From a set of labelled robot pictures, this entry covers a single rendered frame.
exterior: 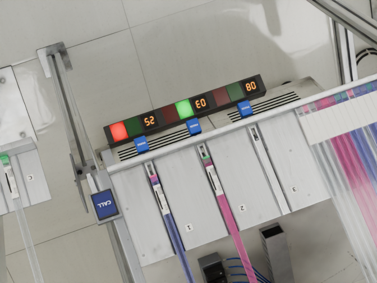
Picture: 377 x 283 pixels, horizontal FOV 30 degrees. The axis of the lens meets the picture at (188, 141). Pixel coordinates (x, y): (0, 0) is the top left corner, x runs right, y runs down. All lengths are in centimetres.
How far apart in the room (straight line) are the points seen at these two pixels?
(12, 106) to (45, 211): 38
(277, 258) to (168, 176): 44
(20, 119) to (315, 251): 92
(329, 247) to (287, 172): 45
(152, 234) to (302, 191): 30
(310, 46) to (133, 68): 56
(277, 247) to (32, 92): 85
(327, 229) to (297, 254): 9
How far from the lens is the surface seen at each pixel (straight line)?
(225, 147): 140
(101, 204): 133
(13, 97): 207
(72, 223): 231
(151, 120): 142
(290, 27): 220
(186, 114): 142
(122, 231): 135
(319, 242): 179
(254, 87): 145
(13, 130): 211
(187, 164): 139
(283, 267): 173
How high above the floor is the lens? 190
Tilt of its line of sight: 58 degrees down
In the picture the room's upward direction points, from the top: 150 degrees clockwise
